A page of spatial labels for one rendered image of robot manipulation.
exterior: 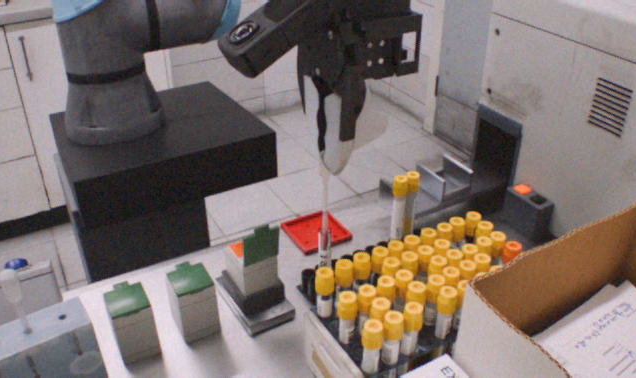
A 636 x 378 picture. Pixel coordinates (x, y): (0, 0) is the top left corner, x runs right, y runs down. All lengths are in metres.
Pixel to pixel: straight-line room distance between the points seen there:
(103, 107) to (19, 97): 1.36
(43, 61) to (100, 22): 1.35
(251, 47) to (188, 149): 0.39
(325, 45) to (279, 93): 2.75
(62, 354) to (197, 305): 0.14
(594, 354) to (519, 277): 0.10
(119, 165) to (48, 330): 0.33
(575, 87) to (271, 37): 0.40
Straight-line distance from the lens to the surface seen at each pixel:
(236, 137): 0.83
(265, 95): 3.20
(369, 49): 0.49
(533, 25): 0.75
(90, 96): 0.87
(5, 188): 2.34
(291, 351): 0.61
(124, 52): 0.85
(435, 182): 0.76
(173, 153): 0.81
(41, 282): 0.63
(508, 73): 0.79
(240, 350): 0.61
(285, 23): 0.45
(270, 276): 0.62
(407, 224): 0.70
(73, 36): 0.85
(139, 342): 0.60
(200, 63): 2.99
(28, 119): 2.25
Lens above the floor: 1.32
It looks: 31 degrees down
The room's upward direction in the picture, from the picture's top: straight up
